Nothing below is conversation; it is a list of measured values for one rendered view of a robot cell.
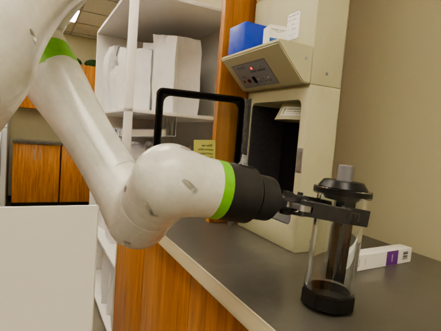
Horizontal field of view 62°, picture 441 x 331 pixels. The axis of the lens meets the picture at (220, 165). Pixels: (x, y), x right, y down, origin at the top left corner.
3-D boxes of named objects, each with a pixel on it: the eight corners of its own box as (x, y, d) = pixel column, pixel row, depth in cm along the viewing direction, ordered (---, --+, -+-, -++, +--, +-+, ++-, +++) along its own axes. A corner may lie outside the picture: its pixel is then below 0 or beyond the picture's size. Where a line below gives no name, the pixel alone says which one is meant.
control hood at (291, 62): (248, 92, 128) (251, 63, 127) (310, 83, 99) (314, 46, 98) (218, 87, 122) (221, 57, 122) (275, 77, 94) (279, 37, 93)
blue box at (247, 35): (253, 61, 124) (255, 34, 123) (270, 56, 115) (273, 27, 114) (227, 56, 119) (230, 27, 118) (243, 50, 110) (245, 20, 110)
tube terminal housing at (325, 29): (293, 222, 143) (312, 19, 137) (357, 247, 114) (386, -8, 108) (237, 224, 131) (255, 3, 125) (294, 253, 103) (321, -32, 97)
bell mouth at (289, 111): (305, 123, 129) (307, 108, 128) (343, 124, 113) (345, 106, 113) (263, 119, 121) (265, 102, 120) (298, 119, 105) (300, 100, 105)
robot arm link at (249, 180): (199, 217, 62) (225, 231, 53) (214, 149, 61) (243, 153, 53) (230, 221, 64) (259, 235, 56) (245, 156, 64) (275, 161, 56)
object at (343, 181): (340, 196, 76) (345, 164, 76) (377, 205, 68) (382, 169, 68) (306, 194, 72) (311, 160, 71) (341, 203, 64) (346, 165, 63)
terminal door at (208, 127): (235, 211, 129) (245, 97, 126) (149, 211, 119) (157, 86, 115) (235, 211, 130) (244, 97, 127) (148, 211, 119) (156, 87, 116)
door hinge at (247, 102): (238, 209, 131) (247, 98, 128) (242, 211, 128) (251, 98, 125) (235, 209, 130) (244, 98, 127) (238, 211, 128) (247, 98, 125)
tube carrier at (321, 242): (327, 284, 78) (342, 185, 77) (369, 307, 69) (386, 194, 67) (287, 287, 73) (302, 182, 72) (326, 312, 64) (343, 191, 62)
